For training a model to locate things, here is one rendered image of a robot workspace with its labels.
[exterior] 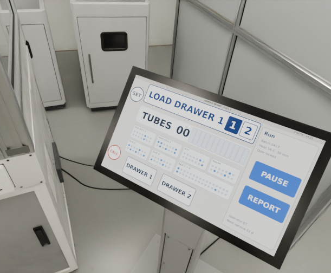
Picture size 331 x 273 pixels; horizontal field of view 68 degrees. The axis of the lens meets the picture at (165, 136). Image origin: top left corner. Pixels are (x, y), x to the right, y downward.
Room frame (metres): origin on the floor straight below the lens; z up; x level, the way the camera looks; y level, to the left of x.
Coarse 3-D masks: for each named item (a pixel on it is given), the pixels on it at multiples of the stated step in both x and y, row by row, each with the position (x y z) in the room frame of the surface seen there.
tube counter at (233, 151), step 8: (176, 128) 0.49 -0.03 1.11; (184, 128) 0.48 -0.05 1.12; (192, 128) 0.48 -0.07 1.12; (176, 136) 0.47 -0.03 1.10; (184, 136) 0.47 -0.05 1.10; (192, 136) 0.46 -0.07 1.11; (200, 136) 0.46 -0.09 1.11; (208, 136) 0.46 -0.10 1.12; (216, 136) 0.45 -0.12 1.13; (192, 144) 0.45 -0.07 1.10; (200, 144) 0.45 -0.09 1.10; (208, 144) 0.44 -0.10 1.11; (216, 144) 0.44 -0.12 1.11; (224, 144) 0.44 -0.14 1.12; (232, 144) 0.43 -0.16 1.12; (216, 152) 0.43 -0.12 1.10; (224, 152) 0.42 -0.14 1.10; (232, 152) 0.42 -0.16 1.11; (240, 152) 0.42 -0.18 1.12; (248, 152) 0.41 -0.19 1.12; (232, 160) 0.41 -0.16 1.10; (240, 160) 0.40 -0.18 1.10
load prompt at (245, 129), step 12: (156, 96) 0.56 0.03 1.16; (168, 96) 0.55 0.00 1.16; (180, 96) 0.54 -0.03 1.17; (168, 108) 0.53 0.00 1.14; (180, 108) 0.52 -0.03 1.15; (192, 108) 0.51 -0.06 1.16; (204, 108) 0.51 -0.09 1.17; (216, 108) 0.50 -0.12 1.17; (192, 120) 0.49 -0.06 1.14; (204, 120) 0.49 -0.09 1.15; (216, 120) 0.48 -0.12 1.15; (228, 120) 0.47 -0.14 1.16; (240, 120) 0.47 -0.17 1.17; (252, 120) 0.46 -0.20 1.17; (228, 132) 0.45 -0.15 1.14; (240, 132) 0.45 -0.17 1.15; (252, 132) 0.44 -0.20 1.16; (252, 144) 0.42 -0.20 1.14
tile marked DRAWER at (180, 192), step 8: (168, 176) 0.41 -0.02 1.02; (160, 184) 0.39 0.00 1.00; (168, 184) 0.39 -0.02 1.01; (176, 184) 0.39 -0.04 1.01; (184, 184) 0.39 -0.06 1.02; (168, 192) 0.38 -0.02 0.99; (176, 192) 0.37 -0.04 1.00; (184, 192) 0.37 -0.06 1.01; (192, 192) 0.37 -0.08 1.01; (184, 200) 0.36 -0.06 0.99
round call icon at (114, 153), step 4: (112, 144) 0.49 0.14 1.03; (108, 148) 0.49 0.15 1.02; (112, 148) 0.48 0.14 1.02; (116, 148) 0.48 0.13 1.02; (120, 148) 0.48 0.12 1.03; (108, 152) 0.48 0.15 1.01; (112, 152) 0.48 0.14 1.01; (116, 152) 0.47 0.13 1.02; (120, 152) 0.47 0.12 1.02; (108, 156) 0.47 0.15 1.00; (112, 156) 0.47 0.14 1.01; (116, 156) 0.47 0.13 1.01; (116, 160) 0.46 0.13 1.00
